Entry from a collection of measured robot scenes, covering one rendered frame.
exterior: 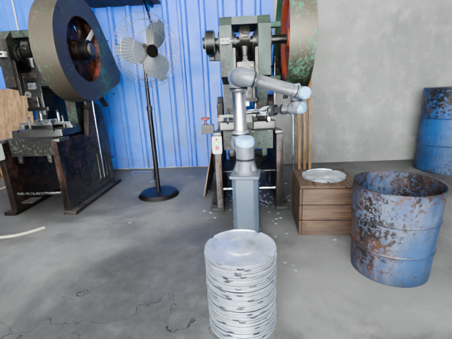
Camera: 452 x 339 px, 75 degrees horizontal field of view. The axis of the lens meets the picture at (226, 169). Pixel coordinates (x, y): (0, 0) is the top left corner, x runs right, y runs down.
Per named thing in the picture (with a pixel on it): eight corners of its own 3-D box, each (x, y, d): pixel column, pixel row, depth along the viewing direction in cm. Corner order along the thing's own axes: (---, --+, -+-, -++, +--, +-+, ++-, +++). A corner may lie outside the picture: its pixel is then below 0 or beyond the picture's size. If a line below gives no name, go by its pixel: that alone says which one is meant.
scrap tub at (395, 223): (455, 290, 140) (473, 195, 127) (364, 291, 142) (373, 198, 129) (405, 244, 180) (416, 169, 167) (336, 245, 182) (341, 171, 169)
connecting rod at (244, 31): (253, 70, 230) (252, 22, 221) (237, 70, 231) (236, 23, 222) (252, 71, 250) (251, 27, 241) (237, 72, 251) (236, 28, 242)
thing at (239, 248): (288, 241, 123) (288, 239, 122) (252, 278, 100) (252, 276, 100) (231, 225, 139) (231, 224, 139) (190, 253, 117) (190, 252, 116)
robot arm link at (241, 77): (236, 62, 164) (315, 85, 173) (233, 64, 175) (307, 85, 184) (231, 83, 167) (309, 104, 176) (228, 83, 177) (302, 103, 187)
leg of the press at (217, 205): (224, 212, 240) (218, 99, 216) (210, 212, 241) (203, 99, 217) (227, 178, 329) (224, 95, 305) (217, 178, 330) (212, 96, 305)
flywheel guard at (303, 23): (316, 91, 204) (321, -45, 182) (275, 93, 205) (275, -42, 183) (290, 90, 303) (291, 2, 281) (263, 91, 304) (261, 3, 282)
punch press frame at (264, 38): (275, 189, 241) (275, 7, 205) (223, 190, 243) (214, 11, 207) (266, 164, 317) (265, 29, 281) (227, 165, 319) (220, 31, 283)
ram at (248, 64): (255, 97, 234) (255, 58, 226) (237, 98, 234) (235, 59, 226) (254, 97, 250) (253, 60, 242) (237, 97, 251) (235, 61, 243)
